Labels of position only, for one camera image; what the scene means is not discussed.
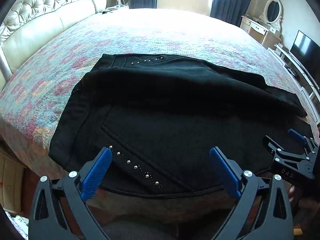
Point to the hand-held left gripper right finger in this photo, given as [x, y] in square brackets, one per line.
[225, 172]

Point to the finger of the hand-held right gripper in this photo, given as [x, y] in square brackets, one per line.
[296, 136]
[271, 143]

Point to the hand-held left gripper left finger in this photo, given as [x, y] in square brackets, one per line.
[97, 170]

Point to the black studded pants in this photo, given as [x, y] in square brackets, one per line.
[175, 117]

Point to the person's right hand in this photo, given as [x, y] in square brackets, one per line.
[292, 193]

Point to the white television stand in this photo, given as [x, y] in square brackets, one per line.
[295, 65]

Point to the brown wooden cabinet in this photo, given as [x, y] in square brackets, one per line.
[12, 180]

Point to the black flat television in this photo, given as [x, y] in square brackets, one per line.
[306, 48]

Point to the cream dressing table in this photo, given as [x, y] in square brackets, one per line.
[260, 30]

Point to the white oval vanity mirror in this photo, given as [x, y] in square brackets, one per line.
[273, 10]

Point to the bed with patterned cover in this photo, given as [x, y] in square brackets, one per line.
[150, 35]

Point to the cream tufted leather headboard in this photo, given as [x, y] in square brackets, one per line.
[37, 22]

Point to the cluttered bedside table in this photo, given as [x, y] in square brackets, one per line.
[110, 10]

